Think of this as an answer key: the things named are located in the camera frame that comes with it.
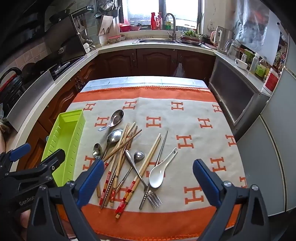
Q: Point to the bundle of wooden chopsticks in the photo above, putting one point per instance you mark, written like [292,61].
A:
[148,153]

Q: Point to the steel basin of greens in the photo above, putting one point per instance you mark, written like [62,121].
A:
[190,39]

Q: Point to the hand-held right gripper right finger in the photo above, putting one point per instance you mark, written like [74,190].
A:
[205,183]

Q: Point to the grey refrigerator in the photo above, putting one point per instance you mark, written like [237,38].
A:
[272,143]

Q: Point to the white kitchen countertop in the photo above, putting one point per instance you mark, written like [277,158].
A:
[111,45]

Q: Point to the large metal spoon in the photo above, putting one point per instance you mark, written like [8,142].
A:
[115,136]

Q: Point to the pale blue table cover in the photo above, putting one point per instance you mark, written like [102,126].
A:
[138,81]

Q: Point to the white ceramic spoon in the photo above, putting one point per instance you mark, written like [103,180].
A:
[157,177]

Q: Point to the pale cutting board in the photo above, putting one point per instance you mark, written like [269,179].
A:
[105,24]

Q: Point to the colourful printed packet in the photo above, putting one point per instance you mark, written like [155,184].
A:
[281,55]

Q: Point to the orange beige printed blanket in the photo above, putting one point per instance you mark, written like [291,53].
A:
[185,115]

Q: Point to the red label tub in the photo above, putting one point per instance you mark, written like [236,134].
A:
[271,80]

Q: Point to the green dish soap bottle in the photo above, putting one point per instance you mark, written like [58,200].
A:
[168,25]

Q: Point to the pink basin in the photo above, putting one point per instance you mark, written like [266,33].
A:
[126,27]

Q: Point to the white plastic bag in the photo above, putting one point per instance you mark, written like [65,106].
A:
[179,70]

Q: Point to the crumpled clear plastic sheet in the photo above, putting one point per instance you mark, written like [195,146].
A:
[252,25]

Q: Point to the gas stove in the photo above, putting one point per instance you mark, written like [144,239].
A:
[67,67]

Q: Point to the green plastic utensil tray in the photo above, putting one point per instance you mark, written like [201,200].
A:
[67,132]

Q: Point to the person's left hand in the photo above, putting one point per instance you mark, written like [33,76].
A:
[24,220]

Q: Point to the kitchen window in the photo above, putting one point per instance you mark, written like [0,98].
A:
[180,11]

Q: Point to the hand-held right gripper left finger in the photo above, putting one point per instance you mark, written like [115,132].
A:
[92,178]

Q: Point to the pink red bottle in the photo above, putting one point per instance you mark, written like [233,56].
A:
[159,23]

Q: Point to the silver table knife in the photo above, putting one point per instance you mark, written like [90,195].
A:
[161,148]

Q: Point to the hanging utensil rack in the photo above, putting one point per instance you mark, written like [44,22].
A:
[106,9]

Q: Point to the steel faucet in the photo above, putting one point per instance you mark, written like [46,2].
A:
[173,25]

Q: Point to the white bowl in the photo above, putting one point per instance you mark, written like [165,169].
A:
[241,64]

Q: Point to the steel panel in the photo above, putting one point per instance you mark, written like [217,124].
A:
[30,99]

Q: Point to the black and red appliance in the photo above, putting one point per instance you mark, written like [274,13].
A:
[10,88]

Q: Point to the metal fork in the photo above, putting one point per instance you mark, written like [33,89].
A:
[128,154]

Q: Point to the pale chopstick red striped end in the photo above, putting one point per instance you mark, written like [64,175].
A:
[151,153]

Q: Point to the pink lidded container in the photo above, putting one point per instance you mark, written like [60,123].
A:
[115,39]

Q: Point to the brown wooden kitchen cabinets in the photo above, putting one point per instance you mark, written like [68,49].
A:
[152,62]

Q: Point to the small metal spoon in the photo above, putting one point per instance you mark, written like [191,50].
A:
[97,150]

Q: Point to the white plastic bottle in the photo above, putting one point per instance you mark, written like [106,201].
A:
[254,63]

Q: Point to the white electric kettle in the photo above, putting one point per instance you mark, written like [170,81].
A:
[222,37]

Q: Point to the medium metal spoon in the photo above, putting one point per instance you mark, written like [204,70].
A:
[139,156]

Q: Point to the steel sink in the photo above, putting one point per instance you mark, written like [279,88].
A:
[152,41]

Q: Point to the metal soup spoon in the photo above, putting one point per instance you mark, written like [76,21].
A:
[115,117]

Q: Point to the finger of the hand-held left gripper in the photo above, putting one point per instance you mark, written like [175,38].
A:
[53,161]
[19,151]

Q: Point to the bunch of brown wooden chopsticks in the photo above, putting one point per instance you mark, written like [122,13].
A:
[120,148]

